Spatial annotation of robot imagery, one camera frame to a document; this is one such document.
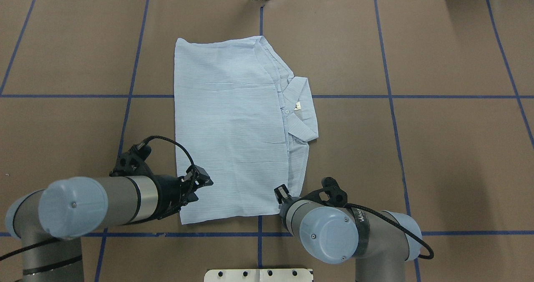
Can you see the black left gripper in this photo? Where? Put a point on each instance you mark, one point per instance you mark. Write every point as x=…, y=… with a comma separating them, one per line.
x=169, y=192

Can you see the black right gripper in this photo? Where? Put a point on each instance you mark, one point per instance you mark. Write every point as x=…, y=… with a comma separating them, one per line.
x=281, y=193

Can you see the light blue striped shirt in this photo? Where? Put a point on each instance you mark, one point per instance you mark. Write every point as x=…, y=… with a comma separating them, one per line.
x=247, y=119

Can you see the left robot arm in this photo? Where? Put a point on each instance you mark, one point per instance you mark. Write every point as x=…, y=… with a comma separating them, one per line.
x=50, y=222

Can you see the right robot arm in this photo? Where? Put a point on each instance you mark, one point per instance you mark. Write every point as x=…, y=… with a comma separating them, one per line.
x=333, y=231

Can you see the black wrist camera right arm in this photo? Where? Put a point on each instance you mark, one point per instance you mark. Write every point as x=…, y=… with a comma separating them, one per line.
x=330, y=194

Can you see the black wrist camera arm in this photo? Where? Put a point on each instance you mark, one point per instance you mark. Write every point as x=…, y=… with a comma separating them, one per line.
x=133, y=162
x=330, y=194

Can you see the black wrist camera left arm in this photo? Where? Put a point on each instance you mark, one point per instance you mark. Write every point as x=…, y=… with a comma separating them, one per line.
x=133, y=162

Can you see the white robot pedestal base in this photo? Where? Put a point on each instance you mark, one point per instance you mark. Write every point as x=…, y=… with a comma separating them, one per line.
x=260, y=275

